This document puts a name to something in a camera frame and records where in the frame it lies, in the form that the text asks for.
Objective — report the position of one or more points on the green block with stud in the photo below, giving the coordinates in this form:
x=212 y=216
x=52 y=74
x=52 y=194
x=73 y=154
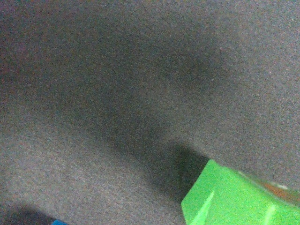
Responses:
x=224 y=196

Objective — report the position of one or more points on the blue block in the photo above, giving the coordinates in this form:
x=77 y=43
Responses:
x=58 y=222

